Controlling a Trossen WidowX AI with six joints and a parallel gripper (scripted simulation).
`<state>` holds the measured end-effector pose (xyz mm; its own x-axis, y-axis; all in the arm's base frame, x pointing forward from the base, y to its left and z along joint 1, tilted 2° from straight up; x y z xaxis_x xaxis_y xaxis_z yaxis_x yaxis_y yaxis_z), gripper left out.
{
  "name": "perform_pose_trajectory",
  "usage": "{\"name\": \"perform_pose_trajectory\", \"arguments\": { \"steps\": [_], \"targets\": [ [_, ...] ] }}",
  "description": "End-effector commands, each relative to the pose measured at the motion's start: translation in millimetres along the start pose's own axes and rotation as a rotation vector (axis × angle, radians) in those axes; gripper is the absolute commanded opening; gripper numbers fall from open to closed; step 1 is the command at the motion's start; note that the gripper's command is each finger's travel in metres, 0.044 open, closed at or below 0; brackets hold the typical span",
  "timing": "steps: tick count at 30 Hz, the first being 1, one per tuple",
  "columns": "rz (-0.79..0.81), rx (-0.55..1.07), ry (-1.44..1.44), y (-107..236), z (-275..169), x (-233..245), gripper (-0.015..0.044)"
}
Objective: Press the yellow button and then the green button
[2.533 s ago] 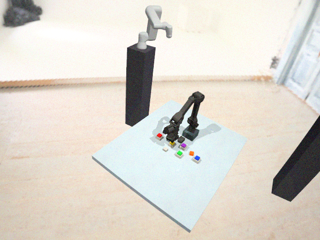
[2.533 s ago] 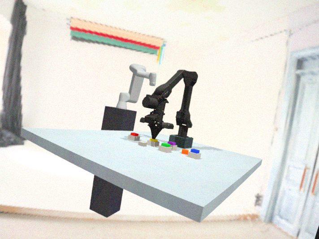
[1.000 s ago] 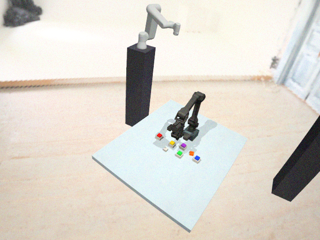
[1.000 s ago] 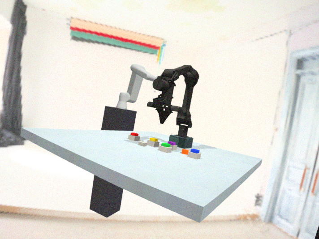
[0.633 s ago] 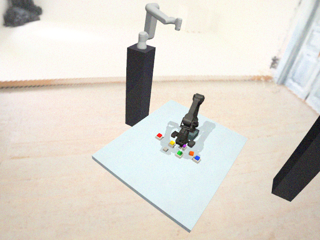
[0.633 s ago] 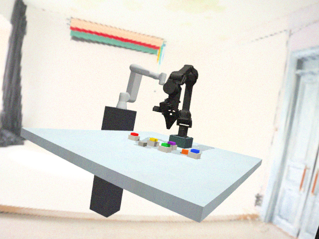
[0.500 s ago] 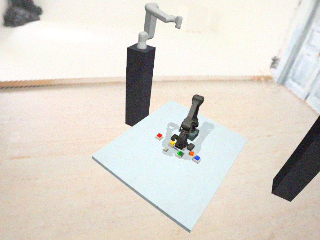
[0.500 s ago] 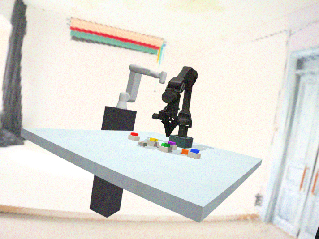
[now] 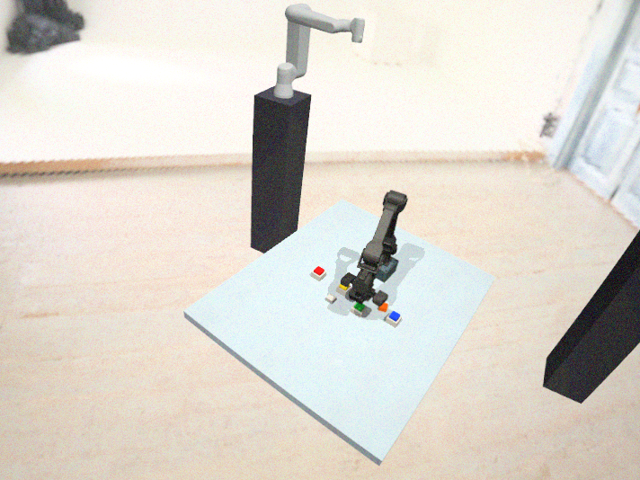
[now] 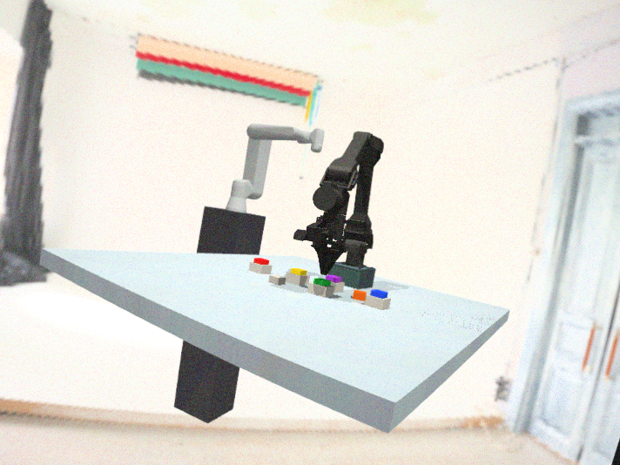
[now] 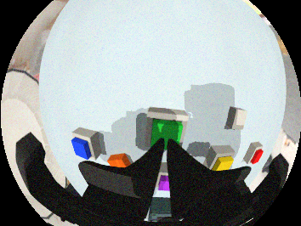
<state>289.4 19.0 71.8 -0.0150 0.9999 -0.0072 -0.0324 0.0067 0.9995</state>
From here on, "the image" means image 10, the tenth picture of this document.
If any small beige block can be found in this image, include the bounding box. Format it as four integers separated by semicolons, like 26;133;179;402
268;275;286;285

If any yellow button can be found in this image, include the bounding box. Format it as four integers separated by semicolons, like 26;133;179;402
286;268;310;286

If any green button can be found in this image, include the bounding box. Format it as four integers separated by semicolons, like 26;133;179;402
307;278;334;298

